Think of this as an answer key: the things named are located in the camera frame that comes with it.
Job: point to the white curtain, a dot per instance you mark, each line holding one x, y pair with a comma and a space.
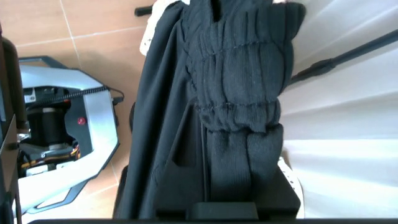
342, 124

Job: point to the black shorts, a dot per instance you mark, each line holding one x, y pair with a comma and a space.
233, 77

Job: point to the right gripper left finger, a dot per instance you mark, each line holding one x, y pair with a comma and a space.
183, 183

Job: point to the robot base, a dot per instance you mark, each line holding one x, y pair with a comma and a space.
93, 124

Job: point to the black clothes rack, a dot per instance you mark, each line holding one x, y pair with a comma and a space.
323, 67

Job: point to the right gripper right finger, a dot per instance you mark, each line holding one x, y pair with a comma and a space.
283, 199

